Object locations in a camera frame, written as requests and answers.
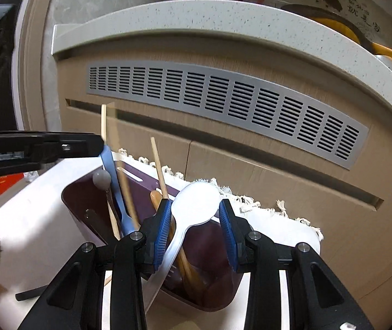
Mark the dark metal spoon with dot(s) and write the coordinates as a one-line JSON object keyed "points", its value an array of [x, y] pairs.
{"points": [[96, 224]]}

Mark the wooden spoon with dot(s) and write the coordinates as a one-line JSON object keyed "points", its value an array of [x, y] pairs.
{"points": [[191, 280]]}

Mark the black handled metal spoon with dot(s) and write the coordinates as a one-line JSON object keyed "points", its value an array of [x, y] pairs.
{"points": [[30, 294]]}

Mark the red door mat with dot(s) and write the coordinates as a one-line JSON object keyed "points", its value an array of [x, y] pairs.
{"points": [[6, 182]]}

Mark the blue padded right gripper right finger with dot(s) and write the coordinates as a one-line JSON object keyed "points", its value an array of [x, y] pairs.
{"points": [[234, 231]]}

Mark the long grey vent grille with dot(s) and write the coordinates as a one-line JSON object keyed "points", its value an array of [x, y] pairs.
{"points": [[236, 99]]}

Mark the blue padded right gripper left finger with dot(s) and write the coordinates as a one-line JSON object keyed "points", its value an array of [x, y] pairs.
{"points": [[156, 230]]}

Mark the white table cloth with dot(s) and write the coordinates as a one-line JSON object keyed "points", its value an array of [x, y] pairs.
{"points": [[195, 262]]}

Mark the white plastic spoon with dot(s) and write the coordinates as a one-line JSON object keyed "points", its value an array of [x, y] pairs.
{"points": [[194, 205]]}

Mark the cartoon boy wall sticker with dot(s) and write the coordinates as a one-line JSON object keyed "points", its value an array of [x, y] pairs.
{"points": [[332, 5]]}

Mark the blue plastic spoon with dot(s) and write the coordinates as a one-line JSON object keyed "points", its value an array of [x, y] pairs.
{"points": [[121, 213]]}

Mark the black frying pan yellow handle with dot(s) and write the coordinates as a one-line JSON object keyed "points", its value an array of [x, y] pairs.
{"points": [[339, 24]]}

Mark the white ball handle metal spoon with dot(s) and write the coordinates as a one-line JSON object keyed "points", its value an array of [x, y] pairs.
{"points": [[102, 180]]}

